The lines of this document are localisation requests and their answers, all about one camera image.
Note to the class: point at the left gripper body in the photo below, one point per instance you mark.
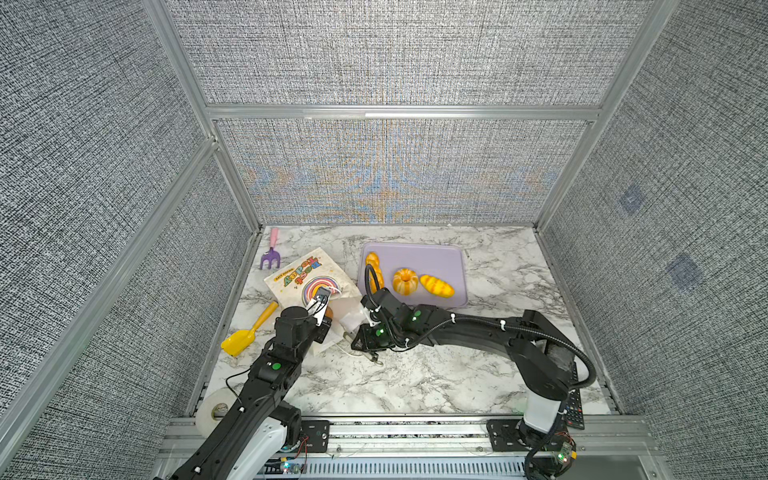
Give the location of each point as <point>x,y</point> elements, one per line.
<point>319,333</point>

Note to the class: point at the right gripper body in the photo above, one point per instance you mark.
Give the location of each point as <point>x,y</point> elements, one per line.
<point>378,337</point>

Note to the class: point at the yellow ring fake bread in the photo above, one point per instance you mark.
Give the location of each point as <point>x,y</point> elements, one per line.
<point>405,281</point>

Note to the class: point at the white paper gift bag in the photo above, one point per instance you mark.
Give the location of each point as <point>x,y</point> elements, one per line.
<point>316,275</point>

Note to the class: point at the yellow oval fake bread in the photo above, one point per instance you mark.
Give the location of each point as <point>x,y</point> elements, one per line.
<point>437,287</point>

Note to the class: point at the orange twisted fake bread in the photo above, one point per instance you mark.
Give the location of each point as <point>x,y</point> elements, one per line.
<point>375,270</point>

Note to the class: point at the metal tongs white tips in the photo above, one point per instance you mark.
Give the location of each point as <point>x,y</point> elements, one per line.
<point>373,357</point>

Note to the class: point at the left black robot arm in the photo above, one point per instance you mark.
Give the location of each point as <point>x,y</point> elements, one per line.
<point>260,423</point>

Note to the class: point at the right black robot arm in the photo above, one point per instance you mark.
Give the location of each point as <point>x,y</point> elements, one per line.
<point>550,364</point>

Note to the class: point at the yellow toy shovel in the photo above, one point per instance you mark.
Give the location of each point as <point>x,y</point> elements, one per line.
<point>237,342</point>

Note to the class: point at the lilac plastic tray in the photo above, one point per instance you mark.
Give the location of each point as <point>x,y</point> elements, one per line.
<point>443,262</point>

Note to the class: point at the purple toy rake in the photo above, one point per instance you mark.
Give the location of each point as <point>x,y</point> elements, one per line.
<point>271,258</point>

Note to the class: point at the white tape roll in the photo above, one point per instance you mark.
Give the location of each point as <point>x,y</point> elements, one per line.
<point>213,409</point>

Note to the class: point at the black remote control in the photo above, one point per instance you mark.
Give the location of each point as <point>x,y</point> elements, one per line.
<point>574,417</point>

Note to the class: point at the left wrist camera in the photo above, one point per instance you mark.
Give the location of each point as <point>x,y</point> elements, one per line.
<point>318,300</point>

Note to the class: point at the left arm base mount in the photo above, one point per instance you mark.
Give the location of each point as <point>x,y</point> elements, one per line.
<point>312,437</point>

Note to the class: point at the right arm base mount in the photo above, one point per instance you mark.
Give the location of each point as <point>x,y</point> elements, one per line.
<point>548,455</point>

